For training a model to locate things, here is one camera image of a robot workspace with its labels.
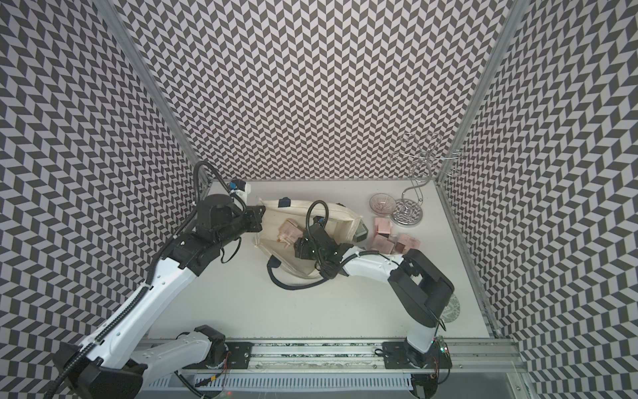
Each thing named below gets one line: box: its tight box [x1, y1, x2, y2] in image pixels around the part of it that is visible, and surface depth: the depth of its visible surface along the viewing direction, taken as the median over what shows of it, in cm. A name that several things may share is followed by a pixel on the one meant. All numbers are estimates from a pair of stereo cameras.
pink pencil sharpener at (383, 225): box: [374, 216, 392, 235], surface depth 99 cm
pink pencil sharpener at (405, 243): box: [395, 234, 422, 255], surface depth 94 cm
